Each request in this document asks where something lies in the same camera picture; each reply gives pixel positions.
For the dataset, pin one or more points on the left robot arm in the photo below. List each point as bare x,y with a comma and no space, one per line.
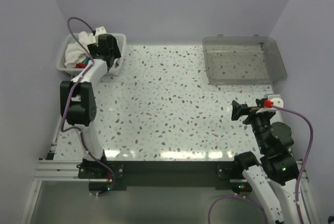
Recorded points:
77,101

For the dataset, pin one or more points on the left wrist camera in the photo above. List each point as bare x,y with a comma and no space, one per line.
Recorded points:
99,31

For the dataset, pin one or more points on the white towel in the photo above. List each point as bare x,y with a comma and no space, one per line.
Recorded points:
74,51

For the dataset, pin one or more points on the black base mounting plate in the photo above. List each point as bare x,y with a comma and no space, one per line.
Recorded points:
119,175

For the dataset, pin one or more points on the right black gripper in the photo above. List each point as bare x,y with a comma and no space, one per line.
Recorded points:
242,109

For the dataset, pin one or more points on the clear grey plastic bin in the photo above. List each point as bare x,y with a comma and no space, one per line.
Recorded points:
243,61

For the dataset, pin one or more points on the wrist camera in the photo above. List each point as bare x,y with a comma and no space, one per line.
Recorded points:
99,31
273,101

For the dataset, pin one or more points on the aluminium frame rail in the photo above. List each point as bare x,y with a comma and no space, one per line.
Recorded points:
49,169

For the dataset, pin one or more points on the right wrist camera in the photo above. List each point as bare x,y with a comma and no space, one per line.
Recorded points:
273,101

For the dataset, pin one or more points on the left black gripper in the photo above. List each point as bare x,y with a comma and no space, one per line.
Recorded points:
93,49

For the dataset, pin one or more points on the colourful striped towel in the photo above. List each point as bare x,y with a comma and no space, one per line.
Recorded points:
83,62

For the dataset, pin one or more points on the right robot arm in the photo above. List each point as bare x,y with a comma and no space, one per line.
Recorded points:
275,177

